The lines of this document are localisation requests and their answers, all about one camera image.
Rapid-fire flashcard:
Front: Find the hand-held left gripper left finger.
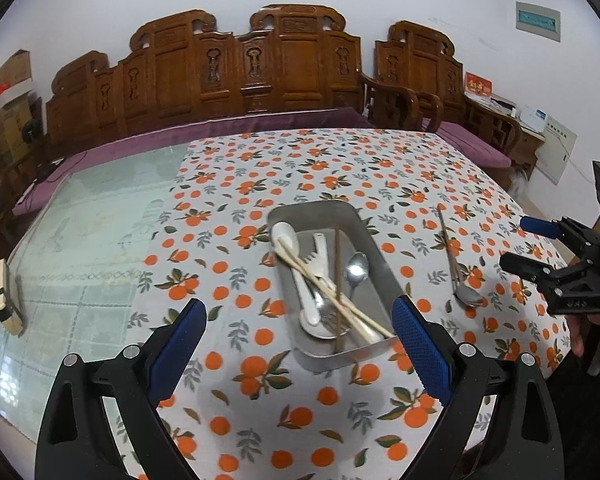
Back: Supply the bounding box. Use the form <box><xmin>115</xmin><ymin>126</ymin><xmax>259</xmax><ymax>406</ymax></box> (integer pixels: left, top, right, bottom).
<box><xmin>34</xmin><ymin>298</ymin><xmax>208</xmax><ymax>480</ymax></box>

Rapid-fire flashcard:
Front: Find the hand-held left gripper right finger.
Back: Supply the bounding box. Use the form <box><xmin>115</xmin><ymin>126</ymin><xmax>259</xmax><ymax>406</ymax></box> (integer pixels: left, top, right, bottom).
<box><xmin>391</xmin><ymin>295</ymin><xmax>567</xmax><ymax>480</ymax></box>

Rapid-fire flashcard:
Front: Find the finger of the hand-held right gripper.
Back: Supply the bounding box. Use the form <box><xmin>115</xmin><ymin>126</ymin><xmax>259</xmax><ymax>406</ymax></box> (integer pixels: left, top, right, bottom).
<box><xmin>520</xmin><ymin>216</ymin><xmax>600</xmax><ymax>261</ymax></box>
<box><xmin>499</xmin><ymin>252</ymin><xmax>589</xmax><ymax>297</ymax></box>

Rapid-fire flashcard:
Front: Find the metal tray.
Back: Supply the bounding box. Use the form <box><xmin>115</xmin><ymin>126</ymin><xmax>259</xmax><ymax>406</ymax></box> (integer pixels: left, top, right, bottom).
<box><xmin>267</xmin><ymin>200</ymin><xmax>406</xmax><ymax>373</ymax></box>

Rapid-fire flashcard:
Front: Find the light wooden chopstick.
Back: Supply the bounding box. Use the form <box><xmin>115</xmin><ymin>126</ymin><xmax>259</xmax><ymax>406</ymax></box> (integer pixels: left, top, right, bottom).
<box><xmin>276</xmin><ymin>252</ymin><xmax>382</xmax><ymax>345</ymax></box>
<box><xmin>278</xmin><ymin>239</ymin><xmax>396</xmax><ymax>337</ymax></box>

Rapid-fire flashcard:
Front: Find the metal spoon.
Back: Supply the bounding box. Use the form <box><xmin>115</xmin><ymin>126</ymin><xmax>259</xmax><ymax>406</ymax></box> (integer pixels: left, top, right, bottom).
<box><xmin>344</xmin><ymin>251</ymin><xmax>371</xmax><ymax>303</ymax></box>
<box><xmin>450</xmin><ymin>255</ymin><xmax>485</xmax><ymax>308</ymax></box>

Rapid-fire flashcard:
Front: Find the brown chopstick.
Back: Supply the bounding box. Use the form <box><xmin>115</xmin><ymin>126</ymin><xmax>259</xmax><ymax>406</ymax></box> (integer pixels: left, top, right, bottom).
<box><xmin>436</xmin><ymin>204</ymin><xmax>463</xmax><ymax>288</ymax></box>
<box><xmin>334</xmin><ymin>228</ymin><xmax>343</xmax><ymax>353</ymax></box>

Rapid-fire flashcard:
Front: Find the white plastic fork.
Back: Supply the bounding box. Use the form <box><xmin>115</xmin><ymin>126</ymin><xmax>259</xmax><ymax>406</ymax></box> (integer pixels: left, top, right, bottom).
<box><xmin>299</xmin><ymin>232</ymin><xmax>331</xmax><ymax>328</ymax></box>

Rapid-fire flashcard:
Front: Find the large white spoon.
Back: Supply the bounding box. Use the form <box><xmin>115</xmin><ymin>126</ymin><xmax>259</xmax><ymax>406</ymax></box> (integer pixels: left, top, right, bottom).
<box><xmin>271</xmin><ymin>221</ymin><xmax>316</xmax><ymax>286</ymax></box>

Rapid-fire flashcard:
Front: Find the person's right hand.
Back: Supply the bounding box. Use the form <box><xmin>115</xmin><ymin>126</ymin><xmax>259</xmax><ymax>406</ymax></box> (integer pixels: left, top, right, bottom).
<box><xmin>567</xmin><ymin>307</ymin><xmax>600</xmax><ymax>361</ymax></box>

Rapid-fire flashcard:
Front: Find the wooden side table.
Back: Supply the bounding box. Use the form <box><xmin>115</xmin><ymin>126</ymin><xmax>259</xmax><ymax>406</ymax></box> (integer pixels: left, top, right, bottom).
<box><xmin>467</xmin><ymin>95</ymin><xmax>546</xmax><ymax>181</ymax></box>

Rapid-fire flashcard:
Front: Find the orange print tablecloth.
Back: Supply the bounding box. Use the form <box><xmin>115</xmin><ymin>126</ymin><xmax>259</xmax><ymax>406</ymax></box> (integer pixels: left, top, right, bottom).
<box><xmin>115</xmin><ymin>127</ymin><xmax>576</xmax><ymax>480</ymax></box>

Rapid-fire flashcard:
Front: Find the short purple seat cushion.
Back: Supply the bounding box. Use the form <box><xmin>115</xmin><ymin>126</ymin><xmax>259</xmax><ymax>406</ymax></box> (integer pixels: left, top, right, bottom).
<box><xmin>420</xmin><ymin>120</ymin><xmax>512</xmax><ymax>168</ymax></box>

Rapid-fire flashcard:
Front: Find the white papers stack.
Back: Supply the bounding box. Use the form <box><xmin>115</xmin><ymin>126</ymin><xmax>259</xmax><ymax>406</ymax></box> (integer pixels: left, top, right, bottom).
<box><xmin>490</xmin><ymin>95</ymin><xmax>548</xmax><ymax>131</ymax></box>

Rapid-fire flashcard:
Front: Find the red box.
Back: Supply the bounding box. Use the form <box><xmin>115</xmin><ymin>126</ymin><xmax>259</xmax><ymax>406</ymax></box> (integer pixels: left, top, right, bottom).
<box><xmin>464</xmin><ymin>72</ymin><xmax>493</xmax><ymax>100</ymax></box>

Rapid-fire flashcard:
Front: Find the wooden backed eraser block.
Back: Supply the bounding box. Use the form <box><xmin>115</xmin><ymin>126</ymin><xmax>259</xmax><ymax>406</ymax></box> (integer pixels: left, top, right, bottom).
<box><xmin>0</xmin><ymin>258</ymin><xmax>25</xmax><ymax>335</ymax></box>

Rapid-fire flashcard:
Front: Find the carved wooden armchair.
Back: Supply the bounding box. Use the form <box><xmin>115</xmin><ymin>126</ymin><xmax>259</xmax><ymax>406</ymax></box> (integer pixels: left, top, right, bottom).
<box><xmin>360</xmin><ymin>21</ymin><xmax>523</xmax><ymax>161</ymax></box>

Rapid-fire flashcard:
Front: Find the long purple seat cushion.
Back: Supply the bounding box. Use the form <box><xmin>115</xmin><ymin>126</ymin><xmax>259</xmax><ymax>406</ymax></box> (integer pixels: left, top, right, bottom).
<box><xmin>12</xmin><ymin>107</ymin><xmax>376</xmax><ymax>216</ymax></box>

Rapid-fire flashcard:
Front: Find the long carved wooden bench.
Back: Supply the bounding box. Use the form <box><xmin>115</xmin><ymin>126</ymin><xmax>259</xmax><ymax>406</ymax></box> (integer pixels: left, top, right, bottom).
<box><xmin>45</xmin><ymin>4</ymin><xmax>376</xmax><ymax>146</ymax></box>

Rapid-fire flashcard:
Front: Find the cardboard box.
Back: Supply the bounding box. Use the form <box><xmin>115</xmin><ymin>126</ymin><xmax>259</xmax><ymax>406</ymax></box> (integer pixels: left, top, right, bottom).
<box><xmin>0</xmin><ymin>50</ymin><xmax>32</xmax><ymax>96</ymax></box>

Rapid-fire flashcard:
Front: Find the white wall panel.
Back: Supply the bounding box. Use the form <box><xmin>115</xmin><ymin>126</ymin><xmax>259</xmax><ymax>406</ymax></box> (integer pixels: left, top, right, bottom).
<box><xmin>532</xmin><ymin>115</ymin><xmax>578</xmax><ymax>186</ymax></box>

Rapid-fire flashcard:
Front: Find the green wall electrical panel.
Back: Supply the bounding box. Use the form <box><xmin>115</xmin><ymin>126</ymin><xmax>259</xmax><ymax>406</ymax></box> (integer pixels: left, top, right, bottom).
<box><xmin>515</xmin><ymin>1</ymin><xmax>562</xmax><ymax>42</ymax></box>

